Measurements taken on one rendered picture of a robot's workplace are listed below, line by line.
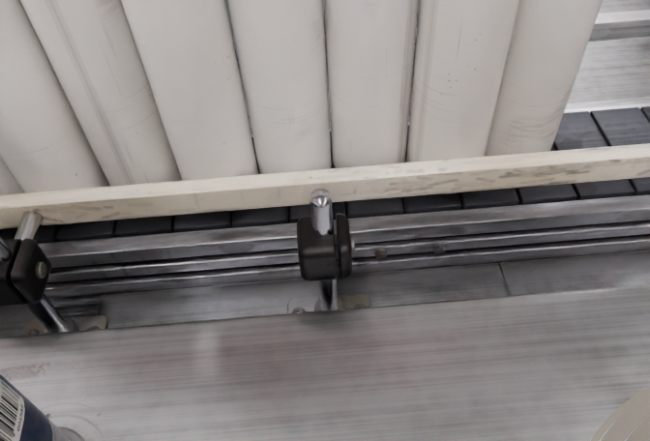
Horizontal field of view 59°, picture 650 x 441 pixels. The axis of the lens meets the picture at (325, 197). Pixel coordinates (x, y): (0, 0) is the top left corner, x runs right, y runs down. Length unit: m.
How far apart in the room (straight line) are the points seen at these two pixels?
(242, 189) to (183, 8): 0.11
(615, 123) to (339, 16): 0.24
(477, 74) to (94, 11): 0.20
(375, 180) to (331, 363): 0.11
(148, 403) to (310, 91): 0.19
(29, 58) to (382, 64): 0.19
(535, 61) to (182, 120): 0.20
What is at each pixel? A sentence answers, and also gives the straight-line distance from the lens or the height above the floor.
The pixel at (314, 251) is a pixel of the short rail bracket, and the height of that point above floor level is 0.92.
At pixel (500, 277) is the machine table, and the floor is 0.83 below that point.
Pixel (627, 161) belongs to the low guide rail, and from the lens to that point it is 0.40.
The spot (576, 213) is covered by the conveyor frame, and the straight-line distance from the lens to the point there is 0.40.
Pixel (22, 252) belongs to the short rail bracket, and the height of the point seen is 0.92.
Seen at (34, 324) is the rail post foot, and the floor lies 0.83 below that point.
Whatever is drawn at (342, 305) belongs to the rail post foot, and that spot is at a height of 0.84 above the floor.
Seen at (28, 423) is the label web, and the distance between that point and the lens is 0.27.
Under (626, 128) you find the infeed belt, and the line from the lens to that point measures 0.47.
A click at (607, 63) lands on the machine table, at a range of 0.63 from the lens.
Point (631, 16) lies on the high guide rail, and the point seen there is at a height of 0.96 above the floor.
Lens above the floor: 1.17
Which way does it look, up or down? 48 degrees down
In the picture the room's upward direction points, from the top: 4 degrees counter-clockwise
